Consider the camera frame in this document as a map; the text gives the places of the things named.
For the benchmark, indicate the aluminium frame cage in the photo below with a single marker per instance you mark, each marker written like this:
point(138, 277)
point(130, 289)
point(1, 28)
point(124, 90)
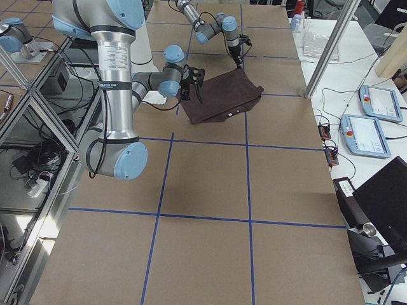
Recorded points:
point(54, 102)

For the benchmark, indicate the red cylinder bottle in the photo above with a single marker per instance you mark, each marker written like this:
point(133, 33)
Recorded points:
point(299, 7)

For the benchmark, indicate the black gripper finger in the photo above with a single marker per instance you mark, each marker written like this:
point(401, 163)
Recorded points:
point(198, 92)
point(185, 94)
point(238, 62)

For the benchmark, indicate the orange black circuit board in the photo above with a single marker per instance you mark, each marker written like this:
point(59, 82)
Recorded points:
point(324, 132)

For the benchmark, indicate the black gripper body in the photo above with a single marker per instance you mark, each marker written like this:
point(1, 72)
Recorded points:
point(234, 52)
point(186, 89)

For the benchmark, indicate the black box with label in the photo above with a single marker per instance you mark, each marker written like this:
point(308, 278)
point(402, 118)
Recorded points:
point(352, 212)

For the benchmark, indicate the blue teach pendant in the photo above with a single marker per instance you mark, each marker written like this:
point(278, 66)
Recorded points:
point(364, 136)
point(380, 103)

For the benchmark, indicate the far blue teach pendant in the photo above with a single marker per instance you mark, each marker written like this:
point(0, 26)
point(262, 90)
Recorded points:
point(380, 103)

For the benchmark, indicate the black monitor on stand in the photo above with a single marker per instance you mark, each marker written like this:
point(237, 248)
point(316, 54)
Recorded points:
point(382, 198)

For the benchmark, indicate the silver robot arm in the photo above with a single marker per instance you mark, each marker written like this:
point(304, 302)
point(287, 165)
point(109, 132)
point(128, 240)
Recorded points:
point(207, 26)
point(113, 148)

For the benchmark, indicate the near blue teach pendant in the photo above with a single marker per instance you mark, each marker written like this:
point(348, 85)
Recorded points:
point(364, 136)

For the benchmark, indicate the white power strip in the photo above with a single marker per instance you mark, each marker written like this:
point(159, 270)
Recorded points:
point(41, 186)

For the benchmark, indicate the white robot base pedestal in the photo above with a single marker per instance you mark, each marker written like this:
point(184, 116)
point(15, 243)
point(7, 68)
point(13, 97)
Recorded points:
point(141, 56)

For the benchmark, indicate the dark brown t-shirt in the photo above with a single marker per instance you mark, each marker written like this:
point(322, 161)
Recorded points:
point(222, 97)

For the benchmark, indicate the aluminium frame post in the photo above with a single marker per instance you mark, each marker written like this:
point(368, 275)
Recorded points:
point(338, 31)

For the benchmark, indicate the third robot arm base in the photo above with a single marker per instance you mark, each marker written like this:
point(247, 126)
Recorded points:
point(17, 40)

